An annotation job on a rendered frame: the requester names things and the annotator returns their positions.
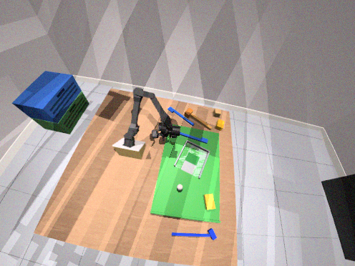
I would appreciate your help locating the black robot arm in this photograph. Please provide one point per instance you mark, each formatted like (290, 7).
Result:
(165, 126)

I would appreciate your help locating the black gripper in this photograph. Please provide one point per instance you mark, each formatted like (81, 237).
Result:
(156, 135)

